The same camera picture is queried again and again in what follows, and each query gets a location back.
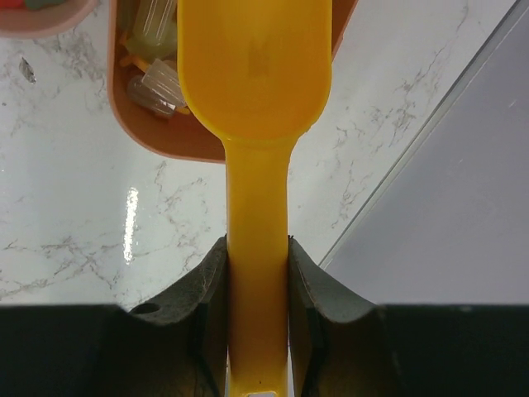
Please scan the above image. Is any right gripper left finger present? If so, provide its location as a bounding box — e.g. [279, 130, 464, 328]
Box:
[1, 238, 228, 396]

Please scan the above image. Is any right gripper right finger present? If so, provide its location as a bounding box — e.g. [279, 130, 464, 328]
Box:
[288, 239, 528, 396]

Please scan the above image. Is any pink tray of gummy candies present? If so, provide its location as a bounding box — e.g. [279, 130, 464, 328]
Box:
[1, 1, 99, 39]

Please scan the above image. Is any yellow plastic scoop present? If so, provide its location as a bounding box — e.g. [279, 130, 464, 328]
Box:
[177, 0, 332, 396]

